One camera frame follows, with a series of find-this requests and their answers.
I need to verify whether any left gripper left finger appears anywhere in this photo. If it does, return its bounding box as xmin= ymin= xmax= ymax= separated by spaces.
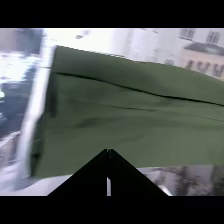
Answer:
xmin=47 ymin=148 xmax=109 ymax=197

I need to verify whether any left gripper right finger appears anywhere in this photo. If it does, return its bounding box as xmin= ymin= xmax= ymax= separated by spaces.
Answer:
xmin=107 ymin=148 xmax=170 ymax=197

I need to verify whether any olive green T-shirt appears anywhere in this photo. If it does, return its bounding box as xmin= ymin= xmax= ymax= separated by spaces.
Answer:
xmin=29 ymin=44 xmax=224 ymax=180

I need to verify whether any silver frame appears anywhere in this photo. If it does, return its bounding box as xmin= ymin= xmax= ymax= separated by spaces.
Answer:
xmin=13 ymin=45 xmax=57 ymax=189

